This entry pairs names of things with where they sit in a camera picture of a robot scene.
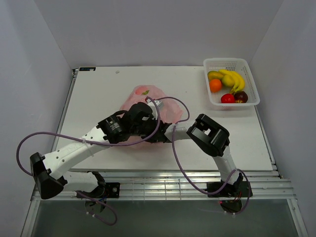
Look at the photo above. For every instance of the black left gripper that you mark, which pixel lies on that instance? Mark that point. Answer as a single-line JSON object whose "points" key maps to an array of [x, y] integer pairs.
{"points": [[154, 122]]}

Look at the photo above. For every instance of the pink plastic bag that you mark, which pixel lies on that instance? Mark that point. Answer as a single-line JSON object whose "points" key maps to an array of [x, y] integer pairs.
{"points": [[170, 111]]}

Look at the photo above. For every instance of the orange fake orange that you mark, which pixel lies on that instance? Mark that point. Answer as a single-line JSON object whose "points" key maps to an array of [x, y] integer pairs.
{"points": [[215, 85]]}

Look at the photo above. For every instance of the yellow fake fruit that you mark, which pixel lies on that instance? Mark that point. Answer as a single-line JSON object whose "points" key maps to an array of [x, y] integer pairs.
{"points": [[214, 75]]}

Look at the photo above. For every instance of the yellow fake lemon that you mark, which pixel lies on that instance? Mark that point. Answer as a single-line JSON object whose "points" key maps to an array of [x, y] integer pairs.
{"points": [[228, 81]]}

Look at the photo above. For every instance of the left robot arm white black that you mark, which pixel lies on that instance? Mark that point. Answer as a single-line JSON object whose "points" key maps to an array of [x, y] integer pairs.
{"points": [[51, 172]]}

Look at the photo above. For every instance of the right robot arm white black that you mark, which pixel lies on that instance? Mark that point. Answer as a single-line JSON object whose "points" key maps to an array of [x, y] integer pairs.
{"points": [[213, 140]]}

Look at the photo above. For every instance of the yellow fake banana bunch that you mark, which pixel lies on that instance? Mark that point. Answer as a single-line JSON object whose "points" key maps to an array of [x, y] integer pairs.
{"points": [[239, 81]]}

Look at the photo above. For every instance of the dark label on table corner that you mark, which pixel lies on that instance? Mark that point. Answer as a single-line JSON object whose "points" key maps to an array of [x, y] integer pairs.
{"points": [[87, 69]]}

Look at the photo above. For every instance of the white plastic basket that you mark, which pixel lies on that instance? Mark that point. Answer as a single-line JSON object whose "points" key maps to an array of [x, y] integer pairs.
{"points": [[231, 64]]}

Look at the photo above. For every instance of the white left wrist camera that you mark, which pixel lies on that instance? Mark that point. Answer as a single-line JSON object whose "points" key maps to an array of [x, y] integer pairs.
{"points": [[155, 105]]}

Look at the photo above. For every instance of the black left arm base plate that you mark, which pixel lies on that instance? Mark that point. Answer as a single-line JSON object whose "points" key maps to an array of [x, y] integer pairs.
{"points": [[111, 190]]}

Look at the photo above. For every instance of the aluminium table edge rail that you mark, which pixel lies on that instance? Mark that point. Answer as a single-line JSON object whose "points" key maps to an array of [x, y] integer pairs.
{"points": [[154, 185]]}

